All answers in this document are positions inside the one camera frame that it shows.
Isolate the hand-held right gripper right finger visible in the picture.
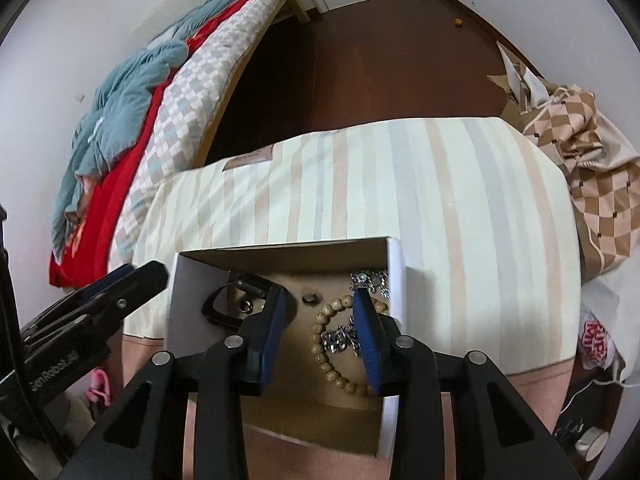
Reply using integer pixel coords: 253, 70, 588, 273
352, 290, 583, 480

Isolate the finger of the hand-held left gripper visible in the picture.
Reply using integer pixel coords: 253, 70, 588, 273
47, 264, 138, 317
22, 260, 170, 356

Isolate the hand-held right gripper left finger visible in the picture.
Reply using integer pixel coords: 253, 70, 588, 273
57, 285, 296, 480

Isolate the thick silver chain bracelet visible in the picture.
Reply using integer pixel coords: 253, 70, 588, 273
322, 324, 364, 357

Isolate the wooden bead bracelet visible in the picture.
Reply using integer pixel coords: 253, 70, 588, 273
311, 296, 392, 397

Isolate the black smart band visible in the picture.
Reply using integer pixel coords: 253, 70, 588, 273
201, 275, 275, 331

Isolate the silver disc necklace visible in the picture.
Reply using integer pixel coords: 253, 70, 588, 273
350, 269, 392, 302

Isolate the white cardboard box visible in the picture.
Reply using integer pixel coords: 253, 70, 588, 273
165, 236, 416, 458

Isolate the pink slipper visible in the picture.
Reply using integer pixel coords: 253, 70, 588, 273
87, 367, 113, 407

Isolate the bed with red blanket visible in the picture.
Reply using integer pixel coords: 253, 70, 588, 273
48, 0, 251, 288

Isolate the pink striped table cloth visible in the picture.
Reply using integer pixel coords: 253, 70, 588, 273
122, 117, 583, 480

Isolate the teal duvet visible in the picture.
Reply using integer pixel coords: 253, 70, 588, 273
52, 0, 291, 253

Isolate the checked pastel quilt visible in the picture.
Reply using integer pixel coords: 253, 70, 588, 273
107, 0, 292, 263

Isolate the white bag with red print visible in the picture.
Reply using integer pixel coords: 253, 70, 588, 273
577, 310, 626, 372

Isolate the white cup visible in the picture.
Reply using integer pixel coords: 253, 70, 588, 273
574, 427, 611, 461

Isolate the brown checkered cloth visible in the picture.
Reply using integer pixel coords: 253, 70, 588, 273
520, 85, 640, 277

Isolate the wooden bed frame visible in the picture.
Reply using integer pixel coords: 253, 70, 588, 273
282, 0, 311, 24

